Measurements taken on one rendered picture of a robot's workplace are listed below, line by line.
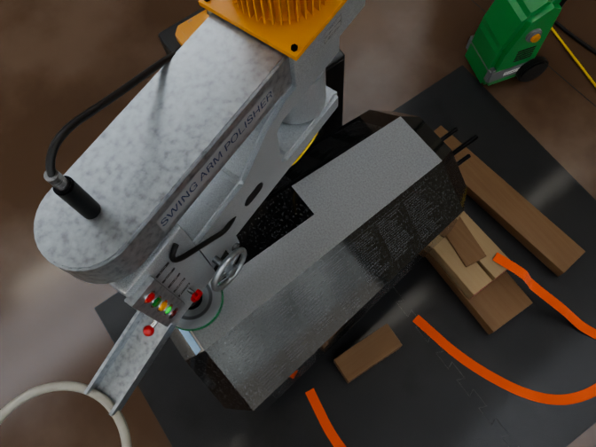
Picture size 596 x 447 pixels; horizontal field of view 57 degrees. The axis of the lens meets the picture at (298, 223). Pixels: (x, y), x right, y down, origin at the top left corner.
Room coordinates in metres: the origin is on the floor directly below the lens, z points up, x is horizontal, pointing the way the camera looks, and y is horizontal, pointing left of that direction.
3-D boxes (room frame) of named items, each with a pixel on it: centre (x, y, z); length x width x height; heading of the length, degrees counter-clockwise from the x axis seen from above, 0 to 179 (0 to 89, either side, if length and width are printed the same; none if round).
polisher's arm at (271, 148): (0.75, 0.12, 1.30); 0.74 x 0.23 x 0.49; 135
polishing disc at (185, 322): (0.48, 0.41, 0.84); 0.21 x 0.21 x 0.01
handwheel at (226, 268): (0.48, 0.24, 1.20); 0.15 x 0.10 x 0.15; 135
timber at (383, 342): (0.27, -0.22, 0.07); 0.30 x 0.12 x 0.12; 113
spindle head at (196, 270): (0.54, 0.35, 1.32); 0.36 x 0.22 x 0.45; 135
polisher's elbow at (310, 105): (0.94, -0.06, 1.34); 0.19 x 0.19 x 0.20
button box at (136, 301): (0.35, 0.38, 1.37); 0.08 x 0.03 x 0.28; 135
